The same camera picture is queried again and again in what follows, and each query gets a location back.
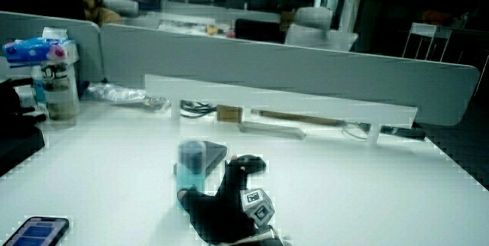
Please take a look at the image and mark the person's right hand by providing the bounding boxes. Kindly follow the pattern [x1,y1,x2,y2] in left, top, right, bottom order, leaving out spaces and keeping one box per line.
[177,154,286,246]

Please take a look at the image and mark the clear blue cleaning spray bottle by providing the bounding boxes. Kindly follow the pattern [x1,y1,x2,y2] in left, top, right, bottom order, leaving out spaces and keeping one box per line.
[176,140,208,202]

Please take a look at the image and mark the flat grey tray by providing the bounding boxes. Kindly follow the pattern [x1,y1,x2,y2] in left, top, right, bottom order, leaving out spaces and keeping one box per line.
[238,121,307,141]

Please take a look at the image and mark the small cardboard box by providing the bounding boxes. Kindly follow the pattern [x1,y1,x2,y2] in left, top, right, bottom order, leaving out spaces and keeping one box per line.
[215,104,245,123]

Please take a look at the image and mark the white desk shelf riser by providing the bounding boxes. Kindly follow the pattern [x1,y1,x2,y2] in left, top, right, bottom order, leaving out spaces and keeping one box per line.
[144,73,419,147]

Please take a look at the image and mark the wooden stick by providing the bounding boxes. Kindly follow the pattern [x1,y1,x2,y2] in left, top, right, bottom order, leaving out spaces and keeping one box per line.
[259,109,347,128]

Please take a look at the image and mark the clear plastic bag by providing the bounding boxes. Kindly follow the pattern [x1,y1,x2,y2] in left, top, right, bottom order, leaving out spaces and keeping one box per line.
[81,82,148,104]

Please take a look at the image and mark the long grey desk partition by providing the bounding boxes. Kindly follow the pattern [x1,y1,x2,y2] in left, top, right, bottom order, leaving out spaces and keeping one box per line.
[99,23,481,127]

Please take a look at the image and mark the black smartphone with blue screen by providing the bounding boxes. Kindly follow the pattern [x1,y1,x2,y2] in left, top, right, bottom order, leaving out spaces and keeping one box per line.
[2,216,70,246]

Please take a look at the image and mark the clear water bottle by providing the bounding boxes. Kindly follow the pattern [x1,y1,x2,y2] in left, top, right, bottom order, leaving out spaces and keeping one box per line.
[40,60,81,121]

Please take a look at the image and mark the black power strip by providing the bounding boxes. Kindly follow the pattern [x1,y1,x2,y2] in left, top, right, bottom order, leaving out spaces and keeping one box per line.
[381,123,427,141]

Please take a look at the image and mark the grey office chair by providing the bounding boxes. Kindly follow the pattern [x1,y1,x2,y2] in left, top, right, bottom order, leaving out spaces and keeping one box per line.
[283,6,359,53]

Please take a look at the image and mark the black bag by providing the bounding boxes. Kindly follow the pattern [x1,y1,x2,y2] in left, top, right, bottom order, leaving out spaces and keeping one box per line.
[0,77,47,176]

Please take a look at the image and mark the small white blue bottle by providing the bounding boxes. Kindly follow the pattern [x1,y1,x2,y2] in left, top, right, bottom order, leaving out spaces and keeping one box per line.
[31,65,47,106]

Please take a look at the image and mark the white lidded container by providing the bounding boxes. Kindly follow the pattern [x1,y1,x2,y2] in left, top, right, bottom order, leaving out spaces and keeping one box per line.
[41,26,70,41]

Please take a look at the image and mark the blue tissue pack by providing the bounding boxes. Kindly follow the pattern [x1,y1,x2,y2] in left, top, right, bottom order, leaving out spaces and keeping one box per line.
[2,36,78,66]

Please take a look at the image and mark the short grey desk partition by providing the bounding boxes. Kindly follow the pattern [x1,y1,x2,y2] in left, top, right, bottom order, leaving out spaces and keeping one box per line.
[0,10,105,83]

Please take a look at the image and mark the black coiled cable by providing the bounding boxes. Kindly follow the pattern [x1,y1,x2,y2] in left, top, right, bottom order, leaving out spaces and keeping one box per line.
[179,99,218,119]

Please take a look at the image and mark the white looped cable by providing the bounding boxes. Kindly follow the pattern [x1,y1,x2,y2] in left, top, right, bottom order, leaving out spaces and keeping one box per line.
[340,121,371,142]

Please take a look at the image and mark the white metal frame table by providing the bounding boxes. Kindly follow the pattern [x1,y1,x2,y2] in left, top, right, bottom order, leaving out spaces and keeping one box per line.
[401,21,454,63]

